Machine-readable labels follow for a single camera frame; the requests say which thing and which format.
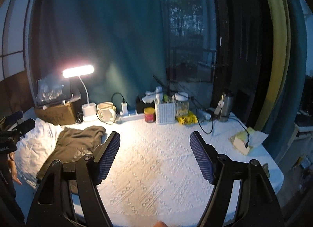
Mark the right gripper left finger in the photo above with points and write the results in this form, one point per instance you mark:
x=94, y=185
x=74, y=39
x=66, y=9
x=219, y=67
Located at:
x=53, y=205

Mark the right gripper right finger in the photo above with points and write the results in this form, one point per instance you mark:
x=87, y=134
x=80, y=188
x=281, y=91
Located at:
x=257, y=203

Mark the dark brown t-shirt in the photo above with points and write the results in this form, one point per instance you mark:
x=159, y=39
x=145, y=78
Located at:
x=72, y=144

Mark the person's left hand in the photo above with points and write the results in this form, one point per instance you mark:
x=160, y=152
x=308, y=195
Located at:
x=13, y=169

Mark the person's right hand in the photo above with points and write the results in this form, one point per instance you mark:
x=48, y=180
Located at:
x=160, y=224

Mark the white t-shirt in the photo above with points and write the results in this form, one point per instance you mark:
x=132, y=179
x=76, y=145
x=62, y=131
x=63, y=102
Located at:
x=34, y=149

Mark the green toy figurine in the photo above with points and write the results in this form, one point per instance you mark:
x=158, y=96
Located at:
x=266, y=169

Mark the tissue pack box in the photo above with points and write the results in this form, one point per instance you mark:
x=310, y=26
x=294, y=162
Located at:
x=247, y=140

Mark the cardboard box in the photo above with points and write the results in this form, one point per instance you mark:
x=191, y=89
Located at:
x=57, y=114

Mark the tablet screen with plastic bag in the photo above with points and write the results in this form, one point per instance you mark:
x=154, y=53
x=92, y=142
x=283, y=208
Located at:
x=55, y=89

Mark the white desk lamp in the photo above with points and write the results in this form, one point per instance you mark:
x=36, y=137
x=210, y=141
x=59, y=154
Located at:
x=87, y=107

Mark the steel tumbler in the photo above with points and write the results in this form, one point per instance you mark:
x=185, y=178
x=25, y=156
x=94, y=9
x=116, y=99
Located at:
x=223, y=109

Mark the white cartoon mug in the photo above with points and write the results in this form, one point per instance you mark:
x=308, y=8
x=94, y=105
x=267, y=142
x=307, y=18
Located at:
x=106, y=112

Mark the yellow snack packet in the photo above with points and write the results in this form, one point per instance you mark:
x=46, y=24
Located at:
x=188, y=119

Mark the white power strip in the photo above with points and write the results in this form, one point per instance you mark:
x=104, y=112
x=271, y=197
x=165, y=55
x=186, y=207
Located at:
x=132, y=115

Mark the white usb charger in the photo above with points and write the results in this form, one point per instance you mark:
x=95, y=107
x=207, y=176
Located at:
x=124, y=108

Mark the glass jar white lid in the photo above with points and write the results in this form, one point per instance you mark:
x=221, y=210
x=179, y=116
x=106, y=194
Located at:
x=182, y=104

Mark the white perforated plastic basket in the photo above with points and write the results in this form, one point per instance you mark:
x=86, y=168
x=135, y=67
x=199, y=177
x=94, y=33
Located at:
x=165, y=112

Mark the black power adapter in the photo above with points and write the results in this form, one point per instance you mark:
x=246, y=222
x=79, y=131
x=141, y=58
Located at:
x=140, y=105

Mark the red can yellow lid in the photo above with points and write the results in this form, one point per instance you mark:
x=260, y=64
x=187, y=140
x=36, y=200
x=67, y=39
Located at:
x=149, y=114

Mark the white crumpled tissue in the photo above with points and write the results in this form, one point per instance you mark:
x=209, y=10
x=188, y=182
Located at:
x=156, y=96

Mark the yellow green curtain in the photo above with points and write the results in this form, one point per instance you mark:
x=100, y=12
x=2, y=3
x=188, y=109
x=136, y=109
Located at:
x=281, y=55

